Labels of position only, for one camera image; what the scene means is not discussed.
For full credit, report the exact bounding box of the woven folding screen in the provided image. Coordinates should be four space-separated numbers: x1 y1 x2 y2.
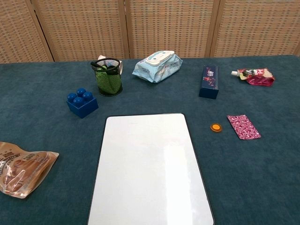
0 0 300 64

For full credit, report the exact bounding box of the pink patterned sachet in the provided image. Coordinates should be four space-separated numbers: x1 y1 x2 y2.
226 114 262 140

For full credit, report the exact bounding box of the red spouted drink pouch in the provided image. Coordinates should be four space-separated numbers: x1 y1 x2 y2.
231 67 275 87

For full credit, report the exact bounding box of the dark blue rectangular box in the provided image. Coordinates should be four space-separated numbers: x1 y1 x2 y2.
199 65 220 100

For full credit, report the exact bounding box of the light blue wet wipes pack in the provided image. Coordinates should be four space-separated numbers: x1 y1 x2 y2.
132 50 183 83

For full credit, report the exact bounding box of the white rectangular board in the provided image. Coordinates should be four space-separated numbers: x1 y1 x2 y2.
87 113 215 225

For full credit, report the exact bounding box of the brown snack bag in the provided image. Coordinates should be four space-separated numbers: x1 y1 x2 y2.
0 141 60 199

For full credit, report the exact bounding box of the black mesh pen holder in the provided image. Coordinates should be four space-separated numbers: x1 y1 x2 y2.
90 58 123 96

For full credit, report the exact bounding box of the teal tablecloth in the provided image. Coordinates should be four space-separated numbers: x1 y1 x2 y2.
0 54 300 225

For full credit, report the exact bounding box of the blue four-stud toy brick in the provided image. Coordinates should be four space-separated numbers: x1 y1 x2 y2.
66 88 99 119

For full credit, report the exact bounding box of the green mesh cloth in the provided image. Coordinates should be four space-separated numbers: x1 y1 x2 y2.
95 65 122 95

